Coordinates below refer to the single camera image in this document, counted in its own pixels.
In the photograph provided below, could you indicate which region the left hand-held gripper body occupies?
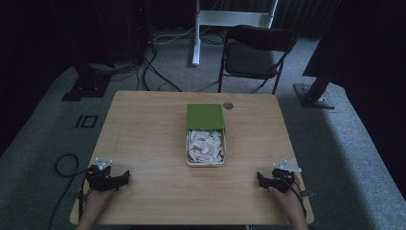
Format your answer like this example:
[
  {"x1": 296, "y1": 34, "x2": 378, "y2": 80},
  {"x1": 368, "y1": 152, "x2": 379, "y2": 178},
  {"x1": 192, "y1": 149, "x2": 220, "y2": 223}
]
[{"x1": 84, "y1": 157, "x2": 115, "y2": 194}]

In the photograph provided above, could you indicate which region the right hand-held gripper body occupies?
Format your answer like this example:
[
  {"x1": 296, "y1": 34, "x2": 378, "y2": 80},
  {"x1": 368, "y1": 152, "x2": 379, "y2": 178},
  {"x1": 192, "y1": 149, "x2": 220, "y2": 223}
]
[{"x1": 269, "y1": 159, "x2": 303, "y2": 194}]

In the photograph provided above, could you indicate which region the person's right hand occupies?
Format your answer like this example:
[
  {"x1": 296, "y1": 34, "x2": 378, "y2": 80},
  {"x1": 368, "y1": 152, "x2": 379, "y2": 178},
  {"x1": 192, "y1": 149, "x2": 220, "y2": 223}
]
[{"x1": 267, "y1": 174, "x2": 305, "y2": 221}]

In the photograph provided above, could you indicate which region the pile of white paper scraps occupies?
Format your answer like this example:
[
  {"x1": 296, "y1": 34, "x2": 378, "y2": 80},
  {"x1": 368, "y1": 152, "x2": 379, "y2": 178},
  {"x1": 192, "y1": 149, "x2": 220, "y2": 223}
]
[{"x1": 187, "y1": 129, "x2": 225, "y2": 166}]

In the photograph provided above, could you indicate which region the green box sleeve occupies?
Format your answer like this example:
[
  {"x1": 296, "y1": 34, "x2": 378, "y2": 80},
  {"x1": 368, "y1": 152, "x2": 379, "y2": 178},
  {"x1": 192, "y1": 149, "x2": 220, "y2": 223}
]
[{"x1": 186, "y1": 103, "x2": 227, "y2": 131}]

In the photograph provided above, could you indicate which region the black folding chair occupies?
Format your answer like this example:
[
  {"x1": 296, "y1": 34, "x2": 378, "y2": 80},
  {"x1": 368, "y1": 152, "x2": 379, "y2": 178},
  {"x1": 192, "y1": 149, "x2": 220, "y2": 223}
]
[{"x1": 217, "y1": 24, "x2": 299, "y2": 96}]

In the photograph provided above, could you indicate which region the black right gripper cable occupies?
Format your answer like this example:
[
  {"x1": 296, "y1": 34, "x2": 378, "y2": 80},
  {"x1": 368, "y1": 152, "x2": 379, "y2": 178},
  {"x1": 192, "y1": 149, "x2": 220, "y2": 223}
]
[{"x1": 281, "y1": 174, "x2": 308, "y2": 219}]

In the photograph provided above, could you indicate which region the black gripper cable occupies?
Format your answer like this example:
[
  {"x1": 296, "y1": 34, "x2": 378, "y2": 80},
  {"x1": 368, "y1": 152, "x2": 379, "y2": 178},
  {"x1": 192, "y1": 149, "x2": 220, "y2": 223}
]
[
  {"x1": 47, "y1": 153, "x2": 94, "y2": 230},
  {"x1": 281, "y1": 174, "x2": 308, "y2": 219}
]

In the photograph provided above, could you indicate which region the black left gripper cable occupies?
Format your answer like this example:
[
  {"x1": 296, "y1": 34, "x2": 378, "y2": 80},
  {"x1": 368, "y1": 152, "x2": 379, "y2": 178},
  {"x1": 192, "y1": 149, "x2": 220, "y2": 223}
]
[{"x1": 47, "y1": 153, "x2": 94, "y2": 230}]

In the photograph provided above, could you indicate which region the black stand with base plate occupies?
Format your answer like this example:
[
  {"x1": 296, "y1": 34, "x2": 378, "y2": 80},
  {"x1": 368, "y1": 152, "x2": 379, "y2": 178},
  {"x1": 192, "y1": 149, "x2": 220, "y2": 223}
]
[
  {"x1": 47, "y1": 0, "x2": 112, "y2": 104},
  {"x1": 292, "y1": 0, "x2": 344, "y2": 110}
]

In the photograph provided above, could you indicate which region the black floor cable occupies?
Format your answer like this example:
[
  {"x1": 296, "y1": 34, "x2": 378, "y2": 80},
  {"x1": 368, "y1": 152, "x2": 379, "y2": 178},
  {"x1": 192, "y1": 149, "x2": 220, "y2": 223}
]
[{"x1": 135, "y1": 41, "x2": 184, "y2": 94}]

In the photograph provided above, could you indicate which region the white floor cable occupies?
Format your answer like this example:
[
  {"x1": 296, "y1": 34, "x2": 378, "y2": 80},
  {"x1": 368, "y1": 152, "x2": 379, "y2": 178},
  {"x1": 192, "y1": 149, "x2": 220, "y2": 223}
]
[{"x1": 152, "y1": 25, "x2": 197, "y2": 46}]

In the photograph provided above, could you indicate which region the white metal desk frame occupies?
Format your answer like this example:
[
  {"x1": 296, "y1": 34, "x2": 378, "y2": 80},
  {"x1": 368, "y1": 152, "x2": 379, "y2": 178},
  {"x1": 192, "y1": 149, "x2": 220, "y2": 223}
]
[{"x1": 191, "y1": 0, "x2": 280, "y2": 67}]

